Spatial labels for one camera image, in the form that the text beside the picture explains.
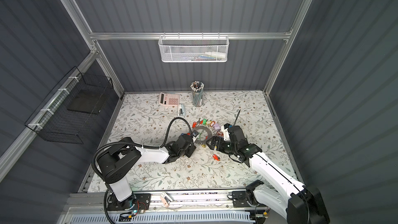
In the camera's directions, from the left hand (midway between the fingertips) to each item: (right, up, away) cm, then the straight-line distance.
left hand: (193, 143), depth 93 cm
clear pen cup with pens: (+2, +35, +6) cm, 35 cm away
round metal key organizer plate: (+10, +5, +6) cm, 13 cm away
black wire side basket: (-59, +19, -20) cm, 65 cm away
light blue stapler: (-9, +20, +15) cm, 26 cm away
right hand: (+12, +2, -12) cm, 17 cm away
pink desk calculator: (-19, +28, +21) cm, 40 cm away
